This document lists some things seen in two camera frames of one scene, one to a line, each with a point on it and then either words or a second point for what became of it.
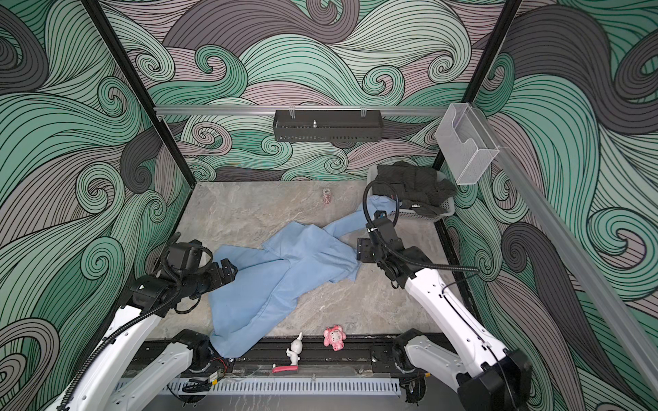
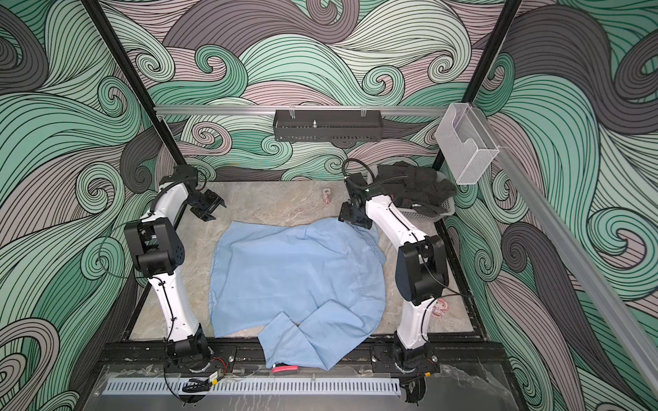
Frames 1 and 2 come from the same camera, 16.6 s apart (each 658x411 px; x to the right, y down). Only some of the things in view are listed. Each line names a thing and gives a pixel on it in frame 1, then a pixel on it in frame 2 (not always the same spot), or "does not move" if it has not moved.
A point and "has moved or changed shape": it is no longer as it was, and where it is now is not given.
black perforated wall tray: [347, 126] does not move
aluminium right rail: [627, 333] does not move
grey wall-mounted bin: [467, 146] does not move
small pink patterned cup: [326, 196] does not move
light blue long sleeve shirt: [269, 275] has moved or changed shape
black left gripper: [218, 277] → [215, 199]
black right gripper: [364, 249] → [345, 214]
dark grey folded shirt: [414, 186] does not move
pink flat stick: [284, 368] does not move
